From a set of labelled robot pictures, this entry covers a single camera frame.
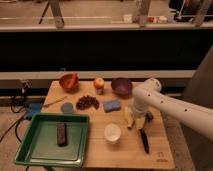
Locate yellow banana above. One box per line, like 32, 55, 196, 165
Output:
124, 107, 134, 129

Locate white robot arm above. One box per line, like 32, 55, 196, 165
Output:
132, 78, 213, 140

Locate green plastic tray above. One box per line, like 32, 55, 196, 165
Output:
14, 113, 89, 168

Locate small dark object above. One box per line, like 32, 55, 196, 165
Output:
146, 111, 154, 122

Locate white cup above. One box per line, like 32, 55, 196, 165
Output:
104, 123, 121, 144

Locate blue sponge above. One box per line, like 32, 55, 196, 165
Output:
103, 100, 121, 112

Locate wooden cutting board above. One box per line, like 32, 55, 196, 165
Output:
42, 81, 175, 169

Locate purple bowl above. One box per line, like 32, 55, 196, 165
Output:
111, 77, 133, 97

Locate red yellow apple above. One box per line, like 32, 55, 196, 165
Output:
93, 77, 105, 89

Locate dark rectangular block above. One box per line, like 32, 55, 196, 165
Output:
57, 122, 67, 147

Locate orange bowl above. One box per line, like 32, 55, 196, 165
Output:
59, 73, 78, 91

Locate wooden spoon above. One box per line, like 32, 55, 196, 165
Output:
43, 96, 67, 108

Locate blue box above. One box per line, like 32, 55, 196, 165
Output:
26, 103, 42, 119

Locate black cables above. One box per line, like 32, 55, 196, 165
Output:
0, 81, 32, 144

